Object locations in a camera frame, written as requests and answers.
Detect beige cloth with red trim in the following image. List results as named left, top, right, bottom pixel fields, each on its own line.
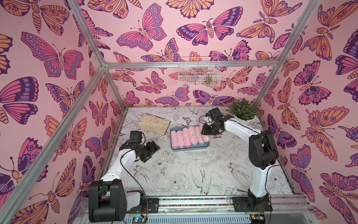
left=139, top=114, right=171, bottom=135

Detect pink trash bag roll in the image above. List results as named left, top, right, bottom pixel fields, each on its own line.
left=188, top=126, right=198, bottom=146
left=176, top=130, right=185, bottom=149
left=170, top=131, right=179, bottom=149
left=200, top=124, right=210, bottom=142
left=182, top=128, right=192, bottom=148
left=195, top=126, right=205, bottom=145

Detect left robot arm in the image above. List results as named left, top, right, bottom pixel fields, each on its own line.
left=88, top=131, right=160, bottom=224

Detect potted green plant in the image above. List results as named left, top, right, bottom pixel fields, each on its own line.
left=229, top=99, right=257, bottom=121

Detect aluminium front rail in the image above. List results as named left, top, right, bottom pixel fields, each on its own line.
left=75, top=194, right=317, bottom=224

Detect blue plastic storage box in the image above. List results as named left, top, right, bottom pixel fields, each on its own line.
left=170, top=127, right=210, bottom=151

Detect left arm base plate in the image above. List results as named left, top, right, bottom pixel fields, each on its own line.
left=133, top=198, right=159, bottom=214

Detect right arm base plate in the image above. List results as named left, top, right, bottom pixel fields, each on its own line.
left=230, top=196, right=273, bottom=212

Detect aluminium frame struts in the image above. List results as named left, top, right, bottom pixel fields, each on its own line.
left=1, top=1, right=318, bottom=224

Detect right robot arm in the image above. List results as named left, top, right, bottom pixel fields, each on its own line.
left=201, top=107, right=279, bottom=200

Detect white wire basket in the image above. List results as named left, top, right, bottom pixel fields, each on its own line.
left=177, top=57, right=222, bottom=88

